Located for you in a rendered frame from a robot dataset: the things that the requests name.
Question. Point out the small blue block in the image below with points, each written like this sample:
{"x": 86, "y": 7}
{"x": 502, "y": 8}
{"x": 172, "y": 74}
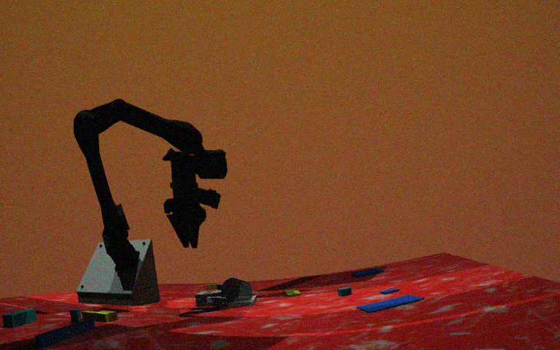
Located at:
{"x": 389, "y": 291}

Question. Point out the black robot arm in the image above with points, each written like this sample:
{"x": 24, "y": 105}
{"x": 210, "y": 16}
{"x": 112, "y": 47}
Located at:
{"x": 208, "y": 164}

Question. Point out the small teal block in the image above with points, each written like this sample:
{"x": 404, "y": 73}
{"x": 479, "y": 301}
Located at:
{"x": 75, "y": 316}

